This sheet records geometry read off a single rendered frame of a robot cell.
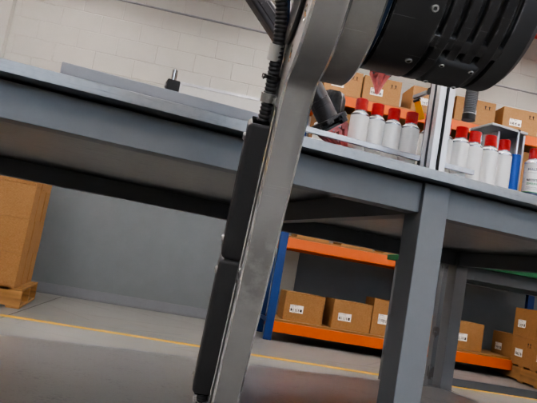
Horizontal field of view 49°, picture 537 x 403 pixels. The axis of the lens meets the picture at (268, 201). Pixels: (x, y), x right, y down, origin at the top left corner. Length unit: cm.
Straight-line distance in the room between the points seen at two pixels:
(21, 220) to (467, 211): 381
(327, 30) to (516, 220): 91
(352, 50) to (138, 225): 554
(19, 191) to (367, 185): 377
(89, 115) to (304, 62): 56
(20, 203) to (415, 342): 382
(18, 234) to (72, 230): 146
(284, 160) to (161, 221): 544
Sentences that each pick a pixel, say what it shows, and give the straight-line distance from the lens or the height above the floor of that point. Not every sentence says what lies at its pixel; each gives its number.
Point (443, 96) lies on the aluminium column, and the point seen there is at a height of 109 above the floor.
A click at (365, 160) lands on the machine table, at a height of 81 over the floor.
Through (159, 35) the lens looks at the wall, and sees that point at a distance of 638.
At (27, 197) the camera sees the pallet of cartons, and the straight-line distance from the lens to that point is 468.
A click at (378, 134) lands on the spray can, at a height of 100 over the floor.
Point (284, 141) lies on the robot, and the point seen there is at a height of 71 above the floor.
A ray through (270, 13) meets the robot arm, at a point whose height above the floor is 125.
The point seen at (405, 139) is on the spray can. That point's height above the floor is 100.
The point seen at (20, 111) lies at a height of 76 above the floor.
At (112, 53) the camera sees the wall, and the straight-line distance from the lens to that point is 635.
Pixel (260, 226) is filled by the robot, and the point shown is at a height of 63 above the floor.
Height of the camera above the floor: 59
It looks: 6 degrees up
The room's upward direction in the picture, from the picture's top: 10 degrees clockwise
